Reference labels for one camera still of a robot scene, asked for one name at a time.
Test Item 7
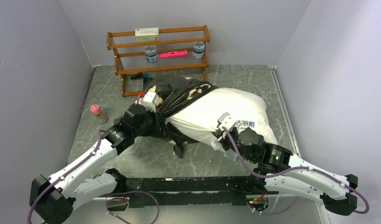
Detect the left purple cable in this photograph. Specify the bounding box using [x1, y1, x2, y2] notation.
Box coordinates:
[27, 94, 142, 224]

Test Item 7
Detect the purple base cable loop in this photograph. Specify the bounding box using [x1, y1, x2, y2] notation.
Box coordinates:
[105, 191, 160, 224]

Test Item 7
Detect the pink small cup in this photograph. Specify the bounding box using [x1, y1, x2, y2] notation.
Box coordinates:
[90, 104, 107, 123]

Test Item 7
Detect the black floral pillowcase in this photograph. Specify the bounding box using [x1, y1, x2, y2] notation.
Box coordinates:
[113, 76, 219, 160]

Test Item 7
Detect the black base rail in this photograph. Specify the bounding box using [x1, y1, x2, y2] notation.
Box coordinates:
[107, 176, 266, 208]

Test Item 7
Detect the blue white jar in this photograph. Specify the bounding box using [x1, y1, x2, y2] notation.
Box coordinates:
[144, 45, 158, 63]
[192, 42, 205, 59]

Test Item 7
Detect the white green box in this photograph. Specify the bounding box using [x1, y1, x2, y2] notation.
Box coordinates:
[134, 28, 159, 42]

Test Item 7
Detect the aluminium frame rail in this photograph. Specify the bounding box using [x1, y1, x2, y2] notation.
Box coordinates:
[40, 197, 129, 224]

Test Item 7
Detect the left blue white jar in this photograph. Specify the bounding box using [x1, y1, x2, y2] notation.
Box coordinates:
[144, 45, 158, 63]

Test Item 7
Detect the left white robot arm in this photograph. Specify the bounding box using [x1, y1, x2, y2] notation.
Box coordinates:
[27, 104, 155, 224]

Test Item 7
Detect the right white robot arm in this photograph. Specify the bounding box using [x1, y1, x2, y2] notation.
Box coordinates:
[211, 128, 360, 216]

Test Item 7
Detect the pink flat tool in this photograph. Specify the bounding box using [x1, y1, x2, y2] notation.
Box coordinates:
[159, 50, 188, 59]

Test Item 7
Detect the right blue white jar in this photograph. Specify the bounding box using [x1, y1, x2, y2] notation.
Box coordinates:
[192, 42, 205, 59]

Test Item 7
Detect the black blue marker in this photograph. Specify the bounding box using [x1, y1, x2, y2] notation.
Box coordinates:
[130, 72, 149, 80]

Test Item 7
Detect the white pillow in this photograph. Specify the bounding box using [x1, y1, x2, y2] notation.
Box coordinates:
[166, 88, 278, 152]

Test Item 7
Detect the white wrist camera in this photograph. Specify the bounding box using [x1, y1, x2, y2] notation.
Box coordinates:
[218, 112, 237, 139]
[135, 91, 160, 112]

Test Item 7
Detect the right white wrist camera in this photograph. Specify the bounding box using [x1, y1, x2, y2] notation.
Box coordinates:
[218, 112, 237, 139]

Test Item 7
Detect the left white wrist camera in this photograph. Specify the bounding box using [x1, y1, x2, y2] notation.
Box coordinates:
[135, 91, 160, 112]

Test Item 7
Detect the wooden two-tier shelf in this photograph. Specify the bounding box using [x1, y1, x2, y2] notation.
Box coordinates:
[106, 25, 210, 97]

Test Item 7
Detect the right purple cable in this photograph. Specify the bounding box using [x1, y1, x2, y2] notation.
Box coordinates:
[221, 126, 370, 215]

